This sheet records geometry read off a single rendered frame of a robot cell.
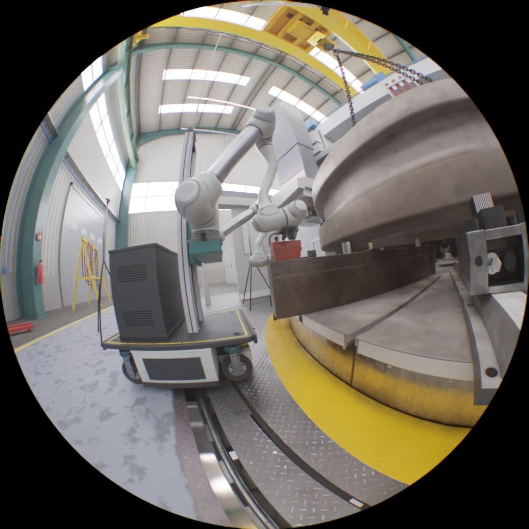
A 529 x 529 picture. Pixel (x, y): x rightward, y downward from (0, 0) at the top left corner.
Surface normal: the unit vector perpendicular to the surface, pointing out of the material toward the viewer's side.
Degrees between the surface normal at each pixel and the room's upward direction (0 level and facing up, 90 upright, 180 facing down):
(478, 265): 90
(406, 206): 90
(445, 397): 90
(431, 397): 90
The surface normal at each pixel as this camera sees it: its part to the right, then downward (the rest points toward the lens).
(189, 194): 0.04, 0.04
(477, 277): -0.85, 0.08
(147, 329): 0.25, -0.06
